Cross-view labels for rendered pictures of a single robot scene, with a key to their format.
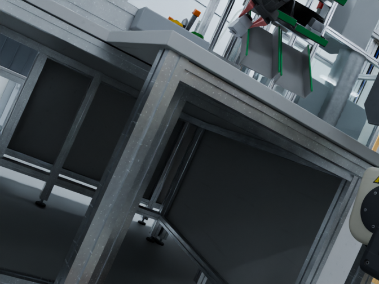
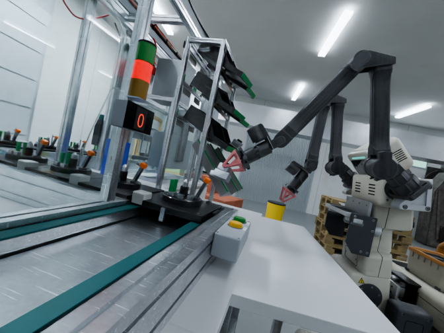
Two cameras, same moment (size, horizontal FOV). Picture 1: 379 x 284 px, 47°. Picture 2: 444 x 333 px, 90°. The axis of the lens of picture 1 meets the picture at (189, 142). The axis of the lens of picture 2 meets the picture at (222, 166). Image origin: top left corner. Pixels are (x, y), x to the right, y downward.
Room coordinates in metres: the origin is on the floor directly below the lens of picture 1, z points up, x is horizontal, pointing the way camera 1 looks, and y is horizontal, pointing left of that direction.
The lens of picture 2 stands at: (0.85, 0.73, 1.14)
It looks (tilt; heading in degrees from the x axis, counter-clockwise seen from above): 1 degrees down; 308
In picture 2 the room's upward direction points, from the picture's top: 12 degrees clockwise
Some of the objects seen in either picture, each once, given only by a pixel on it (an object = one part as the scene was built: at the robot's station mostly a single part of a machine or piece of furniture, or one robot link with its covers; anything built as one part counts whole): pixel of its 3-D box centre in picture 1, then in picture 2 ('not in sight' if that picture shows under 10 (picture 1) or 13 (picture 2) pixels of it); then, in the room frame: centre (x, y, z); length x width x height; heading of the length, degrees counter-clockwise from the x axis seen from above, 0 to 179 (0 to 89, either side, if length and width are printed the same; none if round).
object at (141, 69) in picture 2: not in sight; (141, 72); (1.46, 0.40, 1.34); 0.05 x 0.05 x 0.05
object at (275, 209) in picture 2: not in sight; (273, 216); (2.61, -3.53, 0.29); 0.36 x 0.36 x 0.57
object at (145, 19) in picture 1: (170, 35); (233, 236); (1.19, 0.17, 0.93); 0.21 x 0.07 x 0.06; 114
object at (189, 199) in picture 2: not in sight; (182, 198); (1.42, 0.18, 0.98); 0.14 x 0.14 x 0.02
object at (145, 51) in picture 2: not in sight; (145, 54); (1.46, 0.40, 1.39); 0.05 x 0.05 x 0.05
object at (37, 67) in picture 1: (173, 173); not in sight; (2.93, 0.01, 0.43); 2.20 x 0.38 x 0.86; 114
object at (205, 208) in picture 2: not in sight; (181, 203); (1.42, 0.18, 0.96); 0.24 x 0.24 x 0.02; 24
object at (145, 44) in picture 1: (241, 107); (244, 237); (1.30, -0.10, 0.84); 0.90 x 0.70 x 0.03; 121
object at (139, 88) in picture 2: not in sight; (138, 90); (1.46, 0.40, 1.29); 0.05 x 0.05 x 0.05
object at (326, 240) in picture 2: not in sight; (357, 228); (1.24, -4.09, 0.46); 1.28 x 0.88 x 0.91; 27
